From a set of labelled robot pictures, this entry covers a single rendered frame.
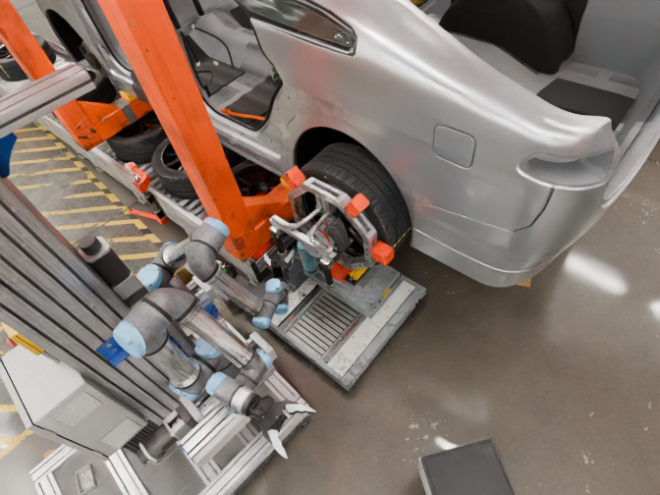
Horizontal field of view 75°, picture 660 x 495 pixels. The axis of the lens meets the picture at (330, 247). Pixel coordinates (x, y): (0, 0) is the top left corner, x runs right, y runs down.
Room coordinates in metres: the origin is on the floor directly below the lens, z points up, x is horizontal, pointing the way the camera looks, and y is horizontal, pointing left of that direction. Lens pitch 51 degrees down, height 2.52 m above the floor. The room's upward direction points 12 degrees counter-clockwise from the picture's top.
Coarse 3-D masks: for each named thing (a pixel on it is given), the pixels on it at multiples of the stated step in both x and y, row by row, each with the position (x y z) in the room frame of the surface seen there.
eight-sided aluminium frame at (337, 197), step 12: (312, 180) 1.55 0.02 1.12; (300, 192) 1.57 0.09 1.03; (312, 192) 1.50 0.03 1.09; (324, 192) 1.45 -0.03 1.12; (336, 192) 1.44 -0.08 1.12; (300, 204) 1.66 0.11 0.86; (336, 204) 1.38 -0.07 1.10; (300, 216) 1.64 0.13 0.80; (348, 216) 1.34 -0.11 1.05; (360, 216) 1.33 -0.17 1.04; (360, 228) 1.29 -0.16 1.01; (372, 228) 1.30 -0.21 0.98; (372, 240) 1.26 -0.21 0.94; (348, 264) 1.37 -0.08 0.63; (360, 264) 1.30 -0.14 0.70; (372, 264) 1.26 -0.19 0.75
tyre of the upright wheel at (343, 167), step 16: (336, 144) 1.74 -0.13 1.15; (352, 144) 1.68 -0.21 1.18; (320, 160) 1.64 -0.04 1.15; (336, 160) 1.59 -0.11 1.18; (352, 160) 1.57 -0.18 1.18; (368, 160) 1.56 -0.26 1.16; (320, 176) 1.56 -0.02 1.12; (336, 176) 1.49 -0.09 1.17; (352, 176) 1.47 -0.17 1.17; (368, 176) 1.47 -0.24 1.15; (384, 176) 1.47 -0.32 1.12; (352, 192) 1.42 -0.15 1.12; (368, 192) 1.39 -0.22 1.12; (384, 192) 1.40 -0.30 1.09; (400, 192) 1.43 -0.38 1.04; (304, 208) 1.70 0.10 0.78; (368, 208) 1.35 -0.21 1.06; (384, 208) 1.35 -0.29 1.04; (400, 208) 1.37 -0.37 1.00; (384, 224) 1.29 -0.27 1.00; (400, 224) 1.33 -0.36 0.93; (384, 240) 1.28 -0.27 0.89; (400, 240) 1.31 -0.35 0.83
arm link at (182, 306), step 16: (160, 288) 0.84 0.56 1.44; (160, 304) 0.77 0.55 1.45; (176, 304) 0.78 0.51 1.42; (192, 304) 0.79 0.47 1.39; (176, 320) 0.76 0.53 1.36; (192, 320) 0.75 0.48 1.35; (208, 320) 0.76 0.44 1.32; (208, 336) 0.72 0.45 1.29; (224, 336) 0.72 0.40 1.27; (224, 352) 0.68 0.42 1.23; (240, 352) 0.68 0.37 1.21; (256, 352) 0.70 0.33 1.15; (256, 368) 0.64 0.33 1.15; (256, 384) 0.60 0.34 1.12
